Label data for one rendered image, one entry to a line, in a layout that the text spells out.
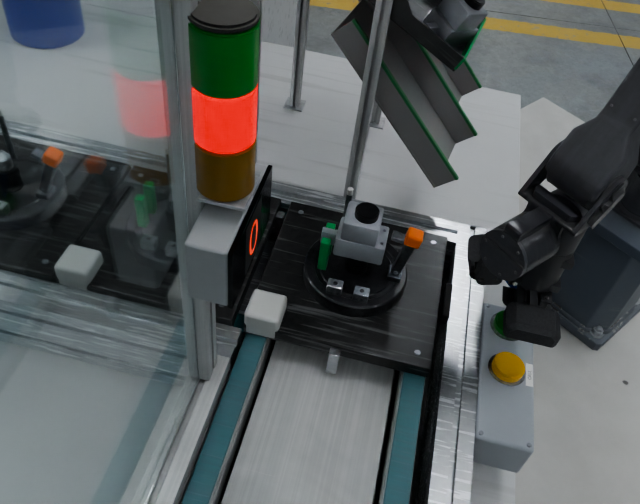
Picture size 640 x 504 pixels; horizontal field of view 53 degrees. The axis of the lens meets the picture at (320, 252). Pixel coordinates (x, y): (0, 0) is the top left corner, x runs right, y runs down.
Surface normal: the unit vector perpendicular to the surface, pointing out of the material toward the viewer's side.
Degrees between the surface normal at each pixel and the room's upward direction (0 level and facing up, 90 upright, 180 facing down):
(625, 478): 0
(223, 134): 90
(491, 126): 0
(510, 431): 0
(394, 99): 90
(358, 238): 90
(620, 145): 54
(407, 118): 90
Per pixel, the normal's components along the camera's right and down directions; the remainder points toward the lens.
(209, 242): 0.10, -0.68
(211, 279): -0.22, 0.69
